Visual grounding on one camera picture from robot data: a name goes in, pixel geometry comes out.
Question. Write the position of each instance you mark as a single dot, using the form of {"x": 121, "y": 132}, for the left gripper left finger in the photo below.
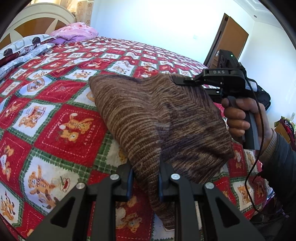
{"x": 87, "y": 212}

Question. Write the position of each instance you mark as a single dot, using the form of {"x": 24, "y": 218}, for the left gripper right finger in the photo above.
{"x": 202, "y": 212}

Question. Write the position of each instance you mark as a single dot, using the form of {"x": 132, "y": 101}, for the brown striped knit sweater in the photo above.
{"x": 153, "y": 120}

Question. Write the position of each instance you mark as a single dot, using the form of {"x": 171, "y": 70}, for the right dark sleeve forearm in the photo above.
{"x": 278, "y": 168}

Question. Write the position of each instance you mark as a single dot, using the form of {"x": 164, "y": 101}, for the right hand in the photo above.
{"x": 238, "y": 125}

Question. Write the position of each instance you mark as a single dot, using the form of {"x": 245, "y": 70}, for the brown wooden door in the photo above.
{"x": 230, "y": 36}

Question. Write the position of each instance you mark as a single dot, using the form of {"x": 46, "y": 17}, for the red teddy bear bedspread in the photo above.
{"x": 52, "y": 136}

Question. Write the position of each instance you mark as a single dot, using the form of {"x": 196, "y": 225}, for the pink floral pillow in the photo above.
{"x": 75, "y": 32}

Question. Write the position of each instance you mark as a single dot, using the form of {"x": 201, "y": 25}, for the beige patterned curtain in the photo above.
{"x": 81, "y": 9}

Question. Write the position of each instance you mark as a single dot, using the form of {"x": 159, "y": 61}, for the white patterned pillow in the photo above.
{"x": 23, "y": 50}

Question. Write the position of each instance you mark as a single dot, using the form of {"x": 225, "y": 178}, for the cream wooden headboard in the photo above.
{"x": 39, "y": 18}

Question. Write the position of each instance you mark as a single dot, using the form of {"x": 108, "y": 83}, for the black bag by wall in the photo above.
{"x": 261, "y": 94}

